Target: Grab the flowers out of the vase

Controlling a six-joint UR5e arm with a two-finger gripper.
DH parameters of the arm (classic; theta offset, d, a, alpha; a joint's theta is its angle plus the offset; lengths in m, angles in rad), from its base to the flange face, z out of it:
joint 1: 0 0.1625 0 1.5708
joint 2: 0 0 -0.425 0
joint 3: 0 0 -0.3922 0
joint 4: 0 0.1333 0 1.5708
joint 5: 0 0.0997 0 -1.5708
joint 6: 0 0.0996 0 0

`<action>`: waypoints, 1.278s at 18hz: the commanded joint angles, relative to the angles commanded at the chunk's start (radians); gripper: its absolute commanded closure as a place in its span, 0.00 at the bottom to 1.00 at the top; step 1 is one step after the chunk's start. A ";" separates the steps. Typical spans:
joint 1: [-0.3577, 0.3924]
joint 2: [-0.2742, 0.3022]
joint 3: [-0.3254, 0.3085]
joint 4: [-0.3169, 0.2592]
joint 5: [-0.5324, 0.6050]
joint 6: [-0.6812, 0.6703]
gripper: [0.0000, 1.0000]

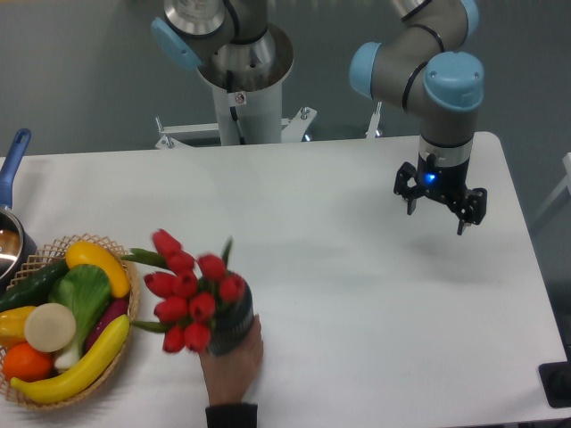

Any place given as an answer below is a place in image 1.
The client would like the white frame at right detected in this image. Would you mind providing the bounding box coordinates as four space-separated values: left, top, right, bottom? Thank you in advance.
532 152 570 228

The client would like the yellow bell pepper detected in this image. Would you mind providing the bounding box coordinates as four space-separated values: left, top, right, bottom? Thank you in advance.
0 306 36 349

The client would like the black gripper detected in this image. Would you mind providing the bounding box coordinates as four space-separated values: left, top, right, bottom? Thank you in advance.
393 136 487 235

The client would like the blue handled saucepan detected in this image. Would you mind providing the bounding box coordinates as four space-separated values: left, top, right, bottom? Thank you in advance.
1 128 37 293

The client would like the red tulip bouquet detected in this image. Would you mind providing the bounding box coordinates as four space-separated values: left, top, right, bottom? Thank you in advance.
122 229 247 354

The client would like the woven wicker basket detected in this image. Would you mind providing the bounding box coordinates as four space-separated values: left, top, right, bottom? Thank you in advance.
1 234 139 410

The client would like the person's hand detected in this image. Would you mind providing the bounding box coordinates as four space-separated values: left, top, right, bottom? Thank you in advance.
199 315 264 407

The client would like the dark ribbed vase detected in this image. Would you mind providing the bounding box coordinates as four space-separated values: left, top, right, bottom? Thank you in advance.
207 284 254 357

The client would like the dark sleeved forearm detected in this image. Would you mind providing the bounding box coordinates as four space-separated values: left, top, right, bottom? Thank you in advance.
205 403 258 428

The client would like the black device at table edge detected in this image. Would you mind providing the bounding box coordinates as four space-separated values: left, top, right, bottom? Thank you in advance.
538 361 570 408

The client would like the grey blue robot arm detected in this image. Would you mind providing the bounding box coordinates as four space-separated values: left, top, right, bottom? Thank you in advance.
151 1 487 227

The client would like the orange fruit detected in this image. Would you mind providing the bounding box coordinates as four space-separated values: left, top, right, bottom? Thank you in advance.
2 343 53 382

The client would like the dark green cucumber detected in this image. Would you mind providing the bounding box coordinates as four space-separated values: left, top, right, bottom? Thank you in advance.
1 259 69 312

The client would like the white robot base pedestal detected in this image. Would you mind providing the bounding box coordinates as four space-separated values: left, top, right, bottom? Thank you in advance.
151 18 317 146

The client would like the yellow banana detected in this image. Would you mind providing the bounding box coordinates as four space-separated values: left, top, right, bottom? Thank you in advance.
10 315 130 405

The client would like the purple eggplant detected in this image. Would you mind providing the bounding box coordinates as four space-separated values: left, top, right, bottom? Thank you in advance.
84 298 128 352

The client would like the green bok choy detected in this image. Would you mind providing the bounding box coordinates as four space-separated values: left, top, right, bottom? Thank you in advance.
48 264 112 373

